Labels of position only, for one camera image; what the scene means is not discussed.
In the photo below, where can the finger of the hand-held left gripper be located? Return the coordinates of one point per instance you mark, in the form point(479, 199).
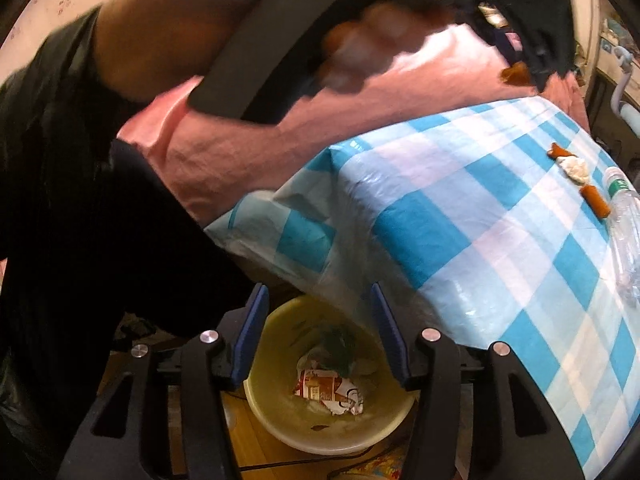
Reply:
point(505, 40)
point(552, 62)

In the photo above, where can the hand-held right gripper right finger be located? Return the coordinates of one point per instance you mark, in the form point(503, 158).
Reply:
point(392, 340)

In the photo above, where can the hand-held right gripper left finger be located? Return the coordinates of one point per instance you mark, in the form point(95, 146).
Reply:
point(250, 340)

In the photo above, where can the small orange peel piece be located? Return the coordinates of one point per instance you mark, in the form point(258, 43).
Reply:
point(595, 201)
point(517, 74)
point(559, 151)

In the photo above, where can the green plush toy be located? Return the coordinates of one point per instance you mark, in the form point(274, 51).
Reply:
point(340, 347)

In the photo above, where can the yellow plastic basin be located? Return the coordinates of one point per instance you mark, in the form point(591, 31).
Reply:
point(280, 410)

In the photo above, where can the red snack wrapper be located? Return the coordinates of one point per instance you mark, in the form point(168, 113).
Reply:
point(320, 387)

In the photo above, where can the person's left hand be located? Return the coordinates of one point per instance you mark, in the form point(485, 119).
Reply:
point(380, 35)

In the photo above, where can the grey desk chair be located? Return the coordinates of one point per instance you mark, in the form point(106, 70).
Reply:
point(631, 117)

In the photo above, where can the pink bed blanket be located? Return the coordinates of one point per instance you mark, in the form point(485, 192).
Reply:
point(300, 160)

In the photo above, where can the small crumpled white tissue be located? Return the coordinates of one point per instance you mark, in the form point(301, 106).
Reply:
point(575, 167)

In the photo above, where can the colourful printed bag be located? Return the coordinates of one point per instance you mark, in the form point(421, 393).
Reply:
point(372, 466)

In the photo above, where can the blue checkered plastic tablecloth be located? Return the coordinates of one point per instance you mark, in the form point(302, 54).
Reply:
point(450, 210)

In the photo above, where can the clear plastic bottle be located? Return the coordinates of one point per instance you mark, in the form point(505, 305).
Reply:
point(625, 240)

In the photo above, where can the person's black shirt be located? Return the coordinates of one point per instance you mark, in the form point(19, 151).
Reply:
point(75, 210)

